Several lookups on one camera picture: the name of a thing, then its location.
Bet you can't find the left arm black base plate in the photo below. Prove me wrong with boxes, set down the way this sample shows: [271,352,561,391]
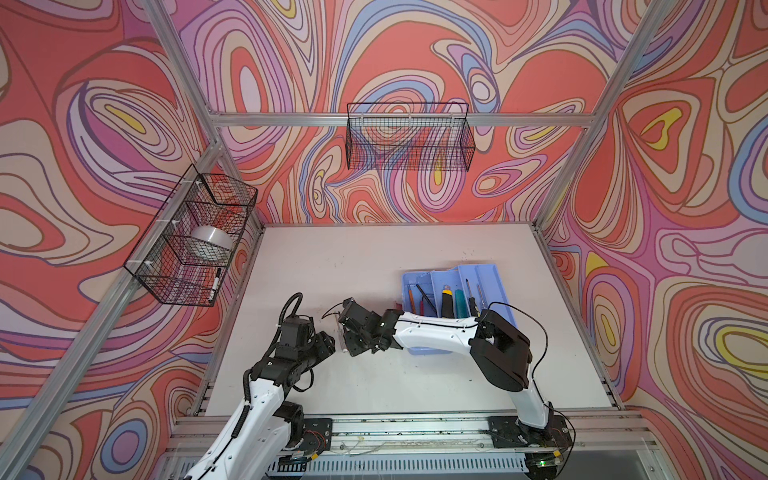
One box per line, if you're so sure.
[287,417,333,456]

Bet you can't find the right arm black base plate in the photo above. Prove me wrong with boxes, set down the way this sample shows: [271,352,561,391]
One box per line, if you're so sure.
[483,415,574,450]

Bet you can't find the black wire basket left wall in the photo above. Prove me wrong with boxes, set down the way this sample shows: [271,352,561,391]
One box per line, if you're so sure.
[124,166,258,307]

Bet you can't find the black marker pen in basket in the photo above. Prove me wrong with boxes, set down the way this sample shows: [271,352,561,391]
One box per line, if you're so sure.
[208,268,222,304]

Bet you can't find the yellow black utility knife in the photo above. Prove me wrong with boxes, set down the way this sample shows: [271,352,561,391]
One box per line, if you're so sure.
[441,287,455,319]

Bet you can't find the white blue plastic tool box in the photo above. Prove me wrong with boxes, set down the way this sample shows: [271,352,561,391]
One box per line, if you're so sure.
[393,264,530,359]

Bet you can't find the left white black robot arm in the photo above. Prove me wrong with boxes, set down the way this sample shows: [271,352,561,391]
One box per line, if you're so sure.
[185,292,335,479]

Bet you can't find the black wire basket back wall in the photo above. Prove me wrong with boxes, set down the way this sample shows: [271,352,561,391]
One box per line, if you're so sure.
[345,100,476,172]

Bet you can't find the red handled pliers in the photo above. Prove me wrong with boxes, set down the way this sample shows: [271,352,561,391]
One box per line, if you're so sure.
[407,285,424,315]

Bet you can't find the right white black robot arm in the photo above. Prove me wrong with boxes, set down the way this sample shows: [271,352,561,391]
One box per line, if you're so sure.
[338,298,575,451]

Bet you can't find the small silver screwdriver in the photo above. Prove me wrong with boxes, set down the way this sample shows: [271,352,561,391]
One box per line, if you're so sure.
[477,284,488,310]

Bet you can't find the black wire basket wall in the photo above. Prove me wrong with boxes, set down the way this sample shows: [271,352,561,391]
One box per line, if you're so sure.
[124,166,258,307]
[345,100,476,172]

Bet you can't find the grey duct tape roll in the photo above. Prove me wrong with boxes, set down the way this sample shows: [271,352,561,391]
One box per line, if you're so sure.
[190,225,234,250]

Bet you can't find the black yellow small screwdriver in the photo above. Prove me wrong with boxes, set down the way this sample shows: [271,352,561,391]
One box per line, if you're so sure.
[465,279,479,317]

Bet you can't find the aluminium mounting rail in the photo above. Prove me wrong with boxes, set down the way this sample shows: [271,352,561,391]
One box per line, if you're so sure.
[166,410,660,457]

